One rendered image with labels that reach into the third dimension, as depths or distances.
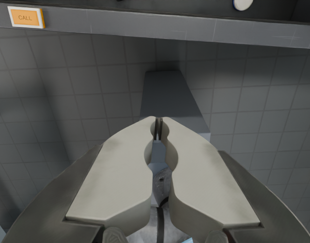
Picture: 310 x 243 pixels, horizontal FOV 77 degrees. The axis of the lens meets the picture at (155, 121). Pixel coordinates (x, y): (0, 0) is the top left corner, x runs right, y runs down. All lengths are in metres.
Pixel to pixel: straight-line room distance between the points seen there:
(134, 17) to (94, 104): 1.19
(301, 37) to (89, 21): 0.38
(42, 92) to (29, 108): 0.18
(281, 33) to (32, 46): 1.39
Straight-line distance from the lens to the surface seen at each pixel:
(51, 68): 1.53
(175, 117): 0.73
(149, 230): 0.46
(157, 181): 0.59
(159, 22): 0.38
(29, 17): 0.42
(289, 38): 0.46
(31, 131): 1.84
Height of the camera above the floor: 1.33
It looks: 61 degrees down
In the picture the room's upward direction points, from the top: 179 degrees clockwise
